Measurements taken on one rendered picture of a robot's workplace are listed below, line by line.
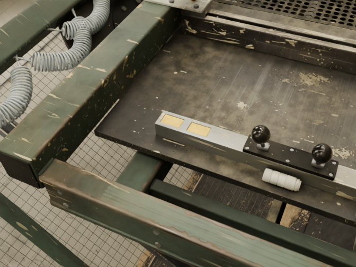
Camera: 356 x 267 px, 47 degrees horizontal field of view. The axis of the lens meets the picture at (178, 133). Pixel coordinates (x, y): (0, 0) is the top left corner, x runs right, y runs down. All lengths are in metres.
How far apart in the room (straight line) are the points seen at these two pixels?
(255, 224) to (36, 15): 1.06
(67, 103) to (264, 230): 0.53
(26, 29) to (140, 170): 0.74
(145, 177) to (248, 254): 0.33
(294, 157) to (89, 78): 0.52
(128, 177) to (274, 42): 0.58
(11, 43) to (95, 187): 0.75
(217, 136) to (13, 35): 0.84
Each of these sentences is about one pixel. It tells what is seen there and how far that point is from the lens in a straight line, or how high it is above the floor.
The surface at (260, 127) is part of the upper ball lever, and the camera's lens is 0.81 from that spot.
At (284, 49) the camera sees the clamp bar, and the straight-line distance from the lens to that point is 1.24.
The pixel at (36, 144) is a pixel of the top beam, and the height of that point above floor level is 1.83.
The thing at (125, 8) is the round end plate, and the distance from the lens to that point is 1.84.
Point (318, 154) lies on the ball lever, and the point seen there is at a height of 1.43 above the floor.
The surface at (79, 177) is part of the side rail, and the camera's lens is 0.89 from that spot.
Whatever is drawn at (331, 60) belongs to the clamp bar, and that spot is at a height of 1.39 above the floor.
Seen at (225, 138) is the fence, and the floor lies 1.52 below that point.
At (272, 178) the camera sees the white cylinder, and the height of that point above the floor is 1.41.
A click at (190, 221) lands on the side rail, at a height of 1.52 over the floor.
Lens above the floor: 1.79
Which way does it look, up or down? 11 degrees down
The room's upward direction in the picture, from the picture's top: 49 degrees counter-clockwise
